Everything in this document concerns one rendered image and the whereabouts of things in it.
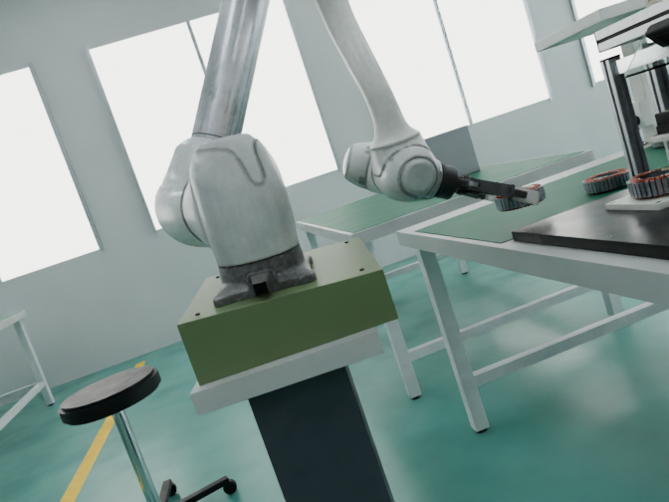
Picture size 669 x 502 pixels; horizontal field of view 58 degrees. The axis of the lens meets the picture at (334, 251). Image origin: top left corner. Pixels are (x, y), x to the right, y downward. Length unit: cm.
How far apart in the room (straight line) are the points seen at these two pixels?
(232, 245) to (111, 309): 463
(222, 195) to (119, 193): 454
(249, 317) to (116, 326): 468
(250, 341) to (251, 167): 29
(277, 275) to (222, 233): 12
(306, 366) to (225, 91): 60
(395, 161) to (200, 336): 46
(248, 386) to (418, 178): 47
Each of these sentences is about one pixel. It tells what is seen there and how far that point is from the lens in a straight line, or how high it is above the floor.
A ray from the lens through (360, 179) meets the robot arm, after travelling 129.
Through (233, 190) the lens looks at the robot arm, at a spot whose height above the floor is 103.
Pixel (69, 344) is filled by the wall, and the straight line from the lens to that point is 577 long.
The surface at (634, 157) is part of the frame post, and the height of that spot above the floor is 83.
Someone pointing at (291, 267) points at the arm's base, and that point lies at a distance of 106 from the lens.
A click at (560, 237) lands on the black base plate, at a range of 118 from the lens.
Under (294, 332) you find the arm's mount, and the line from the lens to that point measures 101.
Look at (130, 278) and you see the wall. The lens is 558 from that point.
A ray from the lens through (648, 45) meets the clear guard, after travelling 103.
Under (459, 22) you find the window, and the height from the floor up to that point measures 193.
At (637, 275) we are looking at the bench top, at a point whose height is 74.
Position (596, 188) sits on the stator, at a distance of 163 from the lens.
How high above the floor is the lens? 102
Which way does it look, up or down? 7 degrees down
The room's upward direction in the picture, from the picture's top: 19 degrees counter-clockwise
